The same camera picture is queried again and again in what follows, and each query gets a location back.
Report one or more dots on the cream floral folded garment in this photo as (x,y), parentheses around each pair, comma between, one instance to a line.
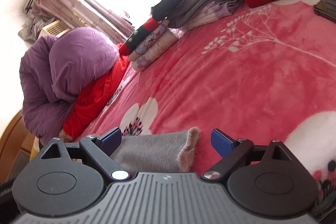
(143,61)

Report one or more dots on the red green folded sweater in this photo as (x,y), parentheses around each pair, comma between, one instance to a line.
(138,36)

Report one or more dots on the black smartphone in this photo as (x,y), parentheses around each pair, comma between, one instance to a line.
(326,9)

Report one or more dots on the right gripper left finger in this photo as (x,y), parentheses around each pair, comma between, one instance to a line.
(98,150)

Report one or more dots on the wooden headboard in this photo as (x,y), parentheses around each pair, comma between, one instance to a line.
(16,145)

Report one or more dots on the red quilt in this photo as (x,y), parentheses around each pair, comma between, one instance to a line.
(92,100)

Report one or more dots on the grey knitted garment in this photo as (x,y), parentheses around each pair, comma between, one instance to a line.
(171,152)

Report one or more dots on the lilac striped folded garment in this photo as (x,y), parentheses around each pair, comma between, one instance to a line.
(212,12)

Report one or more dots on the purple floral folded garment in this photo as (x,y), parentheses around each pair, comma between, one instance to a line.
(150,39)

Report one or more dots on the pink floral bed blanket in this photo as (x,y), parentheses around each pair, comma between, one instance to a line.
(262,74)

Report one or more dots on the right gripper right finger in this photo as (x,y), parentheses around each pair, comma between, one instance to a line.
(234,153)

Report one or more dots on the pink curtain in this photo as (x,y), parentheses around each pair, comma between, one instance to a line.
(84,13)

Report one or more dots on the purple duvet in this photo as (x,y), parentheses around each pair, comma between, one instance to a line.
(55,70)

